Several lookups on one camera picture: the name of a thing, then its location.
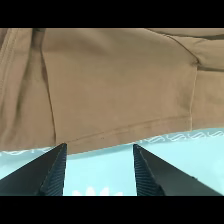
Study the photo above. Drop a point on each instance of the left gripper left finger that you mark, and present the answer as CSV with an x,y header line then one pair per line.
x,y
46,176

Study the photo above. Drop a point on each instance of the brown T-shirt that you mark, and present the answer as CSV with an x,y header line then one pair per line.
x,y
113,86

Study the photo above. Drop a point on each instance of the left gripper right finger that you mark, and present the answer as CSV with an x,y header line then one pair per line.
x,y
156,176

